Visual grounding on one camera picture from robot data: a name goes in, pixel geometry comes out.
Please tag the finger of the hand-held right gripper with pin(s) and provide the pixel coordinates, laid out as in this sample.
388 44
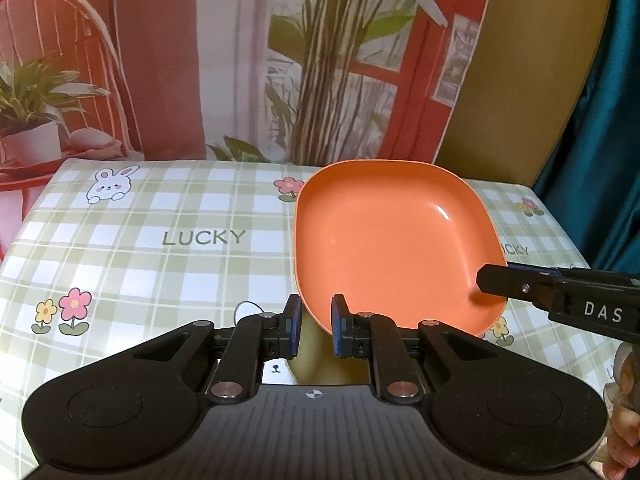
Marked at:
515 285
595 277

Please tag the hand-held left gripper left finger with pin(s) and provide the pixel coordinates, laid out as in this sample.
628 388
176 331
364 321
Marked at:
293 327

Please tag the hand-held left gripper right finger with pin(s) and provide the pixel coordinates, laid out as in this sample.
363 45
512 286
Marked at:
340 327

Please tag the pale green plate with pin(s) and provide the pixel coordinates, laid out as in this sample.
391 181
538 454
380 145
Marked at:
320 362

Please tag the orange square plate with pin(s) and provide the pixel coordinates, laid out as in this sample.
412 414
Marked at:
395 240

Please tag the person's right hand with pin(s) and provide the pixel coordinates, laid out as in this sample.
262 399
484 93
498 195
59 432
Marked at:
625 425

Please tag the teal curtain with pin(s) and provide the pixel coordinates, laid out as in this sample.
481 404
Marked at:
600 135

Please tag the green checked printed tablecloth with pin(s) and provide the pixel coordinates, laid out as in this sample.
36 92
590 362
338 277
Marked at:
150 270

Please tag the wooden panel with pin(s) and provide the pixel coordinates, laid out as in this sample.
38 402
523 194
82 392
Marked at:
530 75

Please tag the printed room scene backdrop cloth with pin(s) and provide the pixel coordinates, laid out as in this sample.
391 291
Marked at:
200 60

